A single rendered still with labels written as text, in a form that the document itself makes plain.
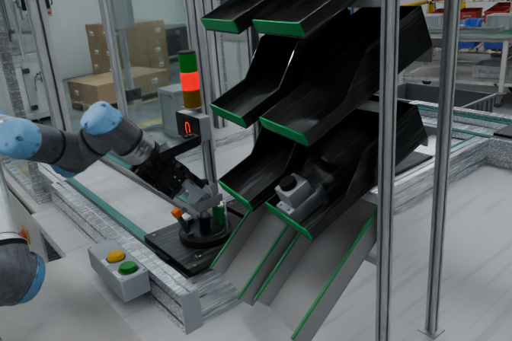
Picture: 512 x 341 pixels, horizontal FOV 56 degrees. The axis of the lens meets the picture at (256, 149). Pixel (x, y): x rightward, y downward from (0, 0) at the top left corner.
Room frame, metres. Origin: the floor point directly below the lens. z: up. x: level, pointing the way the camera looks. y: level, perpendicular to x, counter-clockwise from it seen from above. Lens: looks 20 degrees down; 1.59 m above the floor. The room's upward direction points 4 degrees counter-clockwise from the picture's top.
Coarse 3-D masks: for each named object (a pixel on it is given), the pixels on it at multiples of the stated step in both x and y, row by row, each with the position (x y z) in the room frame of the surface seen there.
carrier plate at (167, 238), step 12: (192, 216) 1.21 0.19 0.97; (228, 216) 1.20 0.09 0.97; (168, 228) 1.15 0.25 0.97; (156, 240) 1.09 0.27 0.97; (168, 240) 1.09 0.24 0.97; (168, 252) 1.03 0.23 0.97; (180, 252) 1.03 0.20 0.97; (192, 252) 1.02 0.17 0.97; (204, 252) 1.02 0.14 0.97; (216, 252) 1.01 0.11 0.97; (180, 264) 0.98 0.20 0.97; (192, 264) 0.97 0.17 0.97; (204, 264) 0.96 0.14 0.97; (192, 276) 0.94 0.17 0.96
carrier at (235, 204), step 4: (232, 200) 1.30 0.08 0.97; (236, 200) 1.29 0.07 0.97; (228, 204) 1.27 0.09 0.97; (232, 204) 1.27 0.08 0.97; (236, 204) 1.27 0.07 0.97; (240, 204) 1.27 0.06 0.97; (228, 208) 1.26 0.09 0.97; (232, 208) 1.25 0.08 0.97; (236, 208) 1.24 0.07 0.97; (240, 208) 1.24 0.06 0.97; (244, 208) 1.24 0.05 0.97; (232, 212) 1.24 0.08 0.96; (236, 212) 1.22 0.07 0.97; (240, 212) 1.21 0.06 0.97; (244, 212) 1.21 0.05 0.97; (240, 216) 1.21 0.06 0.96
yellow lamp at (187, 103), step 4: (184, 92) 1.31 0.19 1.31; (188, 92) 1.30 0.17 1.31; (192, 92) 1.30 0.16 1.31; (196, 92) 1.31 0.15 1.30; (184, 96) 1.31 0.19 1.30; (188, 96) 1.30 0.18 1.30; (192, 96) 1.30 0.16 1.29; (196, 96) 1.31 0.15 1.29; (184, 100) 1.31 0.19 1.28; (188, 100) 1.30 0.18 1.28; (192, 100) 1.30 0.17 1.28; (196, 100) 1.30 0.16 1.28; (200, 100) 1.32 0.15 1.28; (184, 104) 1.31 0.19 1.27; (188, 104) 1.30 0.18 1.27; (192, 104) 1.30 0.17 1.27; (196, 104) 1.30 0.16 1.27; (200, 104) 1.32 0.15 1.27
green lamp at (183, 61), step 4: (180, 56) 1.31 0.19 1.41; (184, 56) 1.30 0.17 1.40; (188, 56) 1.30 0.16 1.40; (192, 56) 1.31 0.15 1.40; (196, 56) 1.32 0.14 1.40; (180, 60) 1.31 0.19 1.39; (184, 60) 1.30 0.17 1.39; (188, 60) 1.30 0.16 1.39; (192, 60) 1.31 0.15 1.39; (196, 60) 1.32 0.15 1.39; (180, 64) 1.31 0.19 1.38; (184, 64) 1.30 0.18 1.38; (188, 64) 1.30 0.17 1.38; (192, 64) 1.31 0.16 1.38; (196, 64) 1.32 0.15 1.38; (180, 68) 1.31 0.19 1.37; (184, 68) 1.30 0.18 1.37; (188, 68) 1.30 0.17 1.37; (192, 68) 1.30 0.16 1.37; (196, 68) 1.31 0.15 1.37; (184, 72) 1.30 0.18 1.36; (188, 72) 1.30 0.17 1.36
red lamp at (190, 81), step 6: (180, 72) 1.33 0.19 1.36; (192, 72) 1.31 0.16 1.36; (186, 78) 1.30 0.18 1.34; (192, 78) 1.30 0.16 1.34; (198, 78) 1.32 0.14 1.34; (186, 84) 1.30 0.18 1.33; (192, 84) 1.30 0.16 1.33; (198, 84) 1.32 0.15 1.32; (186, 90) 1.30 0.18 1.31; (192, 90) 1.30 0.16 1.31
